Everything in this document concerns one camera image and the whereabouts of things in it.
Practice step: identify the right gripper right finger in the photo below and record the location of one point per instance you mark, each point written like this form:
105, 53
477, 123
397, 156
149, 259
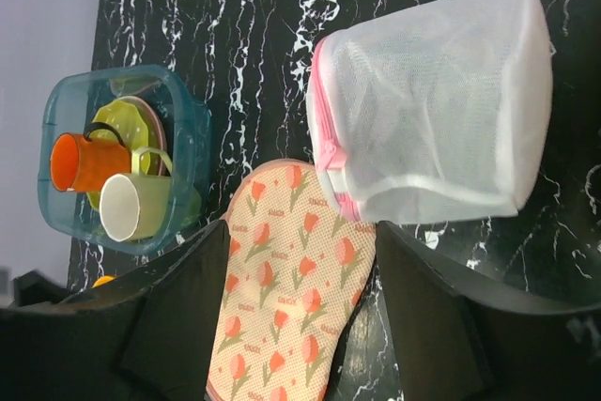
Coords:
460, 335

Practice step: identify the white mesh laundry bag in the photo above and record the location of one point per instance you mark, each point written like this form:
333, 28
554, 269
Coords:
431, 114

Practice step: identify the green dotted plate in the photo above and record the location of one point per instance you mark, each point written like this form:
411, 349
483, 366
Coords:
138, 126

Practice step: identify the teal transparent plastic bin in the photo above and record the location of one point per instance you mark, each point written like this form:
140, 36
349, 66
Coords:
71, 107

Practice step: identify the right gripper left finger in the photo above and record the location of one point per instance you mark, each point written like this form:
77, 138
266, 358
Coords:
146, 335

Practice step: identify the orange plastic bowl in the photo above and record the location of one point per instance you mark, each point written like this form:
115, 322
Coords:
103, 280

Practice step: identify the orange plastic cup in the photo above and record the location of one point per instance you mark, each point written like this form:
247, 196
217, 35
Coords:
82, 164

